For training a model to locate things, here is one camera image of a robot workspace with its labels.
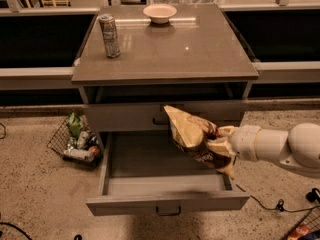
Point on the white bowl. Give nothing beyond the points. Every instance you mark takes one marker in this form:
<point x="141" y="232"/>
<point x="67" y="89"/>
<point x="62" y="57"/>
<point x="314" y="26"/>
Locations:
<point x="160" y="13"/>

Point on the open grey middle drawer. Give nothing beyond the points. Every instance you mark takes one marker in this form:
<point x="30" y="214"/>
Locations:
<point x="145" y="173"/>

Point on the wire basket bottom right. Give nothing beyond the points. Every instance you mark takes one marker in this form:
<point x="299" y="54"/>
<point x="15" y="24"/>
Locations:
<point x="306" y="228"/>

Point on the green snack bag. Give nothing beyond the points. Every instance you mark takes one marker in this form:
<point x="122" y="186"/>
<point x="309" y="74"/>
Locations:
<point x="74" y="125"/>

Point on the white bottle in basket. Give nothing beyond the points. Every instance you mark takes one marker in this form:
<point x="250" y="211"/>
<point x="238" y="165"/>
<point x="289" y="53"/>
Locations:
<point x="84" y="155"/>

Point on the grey drawer cabinet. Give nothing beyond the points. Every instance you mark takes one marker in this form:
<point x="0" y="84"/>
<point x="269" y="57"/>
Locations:
<point x="194" y="57"/>

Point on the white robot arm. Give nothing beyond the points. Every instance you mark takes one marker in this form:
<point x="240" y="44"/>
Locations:
<point x="296" y="150"/>

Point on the silver drink can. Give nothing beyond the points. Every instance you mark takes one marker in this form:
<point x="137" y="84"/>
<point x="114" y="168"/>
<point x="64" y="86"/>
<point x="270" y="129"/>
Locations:
<point x="110" y="35"/>

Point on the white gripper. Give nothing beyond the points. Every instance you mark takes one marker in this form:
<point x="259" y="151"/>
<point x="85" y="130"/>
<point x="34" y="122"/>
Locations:
<point x="243" y="140"/>

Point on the closed upper grey drawer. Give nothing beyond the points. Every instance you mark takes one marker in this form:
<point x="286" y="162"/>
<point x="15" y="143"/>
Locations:
<point x="152" y="116"/>

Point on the black wire basket left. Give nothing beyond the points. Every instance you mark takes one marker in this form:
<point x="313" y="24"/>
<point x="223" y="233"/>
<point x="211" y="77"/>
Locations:
<point x="87" y="140"/>

